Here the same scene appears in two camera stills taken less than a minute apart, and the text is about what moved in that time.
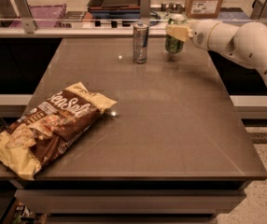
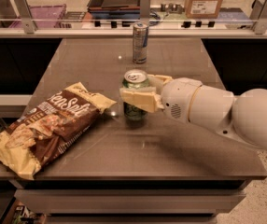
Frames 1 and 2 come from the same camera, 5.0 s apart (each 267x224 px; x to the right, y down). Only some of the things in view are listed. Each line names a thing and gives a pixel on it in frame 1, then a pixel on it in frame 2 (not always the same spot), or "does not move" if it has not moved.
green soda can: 173,45 → 134,78
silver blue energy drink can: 140,42 does not move
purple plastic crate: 45,16 does not move
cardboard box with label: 204,1 does not move
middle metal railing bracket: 145,4 does not move
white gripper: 202,34 → 176,97
